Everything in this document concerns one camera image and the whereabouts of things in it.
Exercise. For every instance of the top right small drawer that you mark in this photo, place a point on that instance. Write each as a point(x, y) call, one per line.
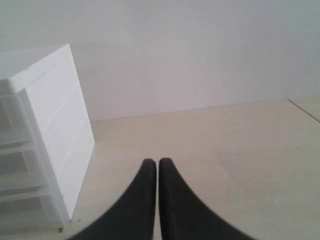
point(14, 128)

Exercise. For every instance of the white translucent drawer cabinet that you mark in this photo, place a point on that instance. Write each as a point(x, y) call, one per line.
point(62, 137)

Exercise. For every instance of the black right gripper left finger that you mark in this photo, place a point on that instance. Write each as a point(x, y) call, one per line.
point(132, 216)

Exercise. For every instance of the wide clear drawer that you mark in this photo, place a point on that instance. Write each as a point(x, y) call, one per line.
point(19, 169)
point(27, 212)

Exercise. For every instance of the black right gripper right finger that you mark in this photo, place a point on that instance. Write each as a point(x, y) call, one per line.
point(183, 216)

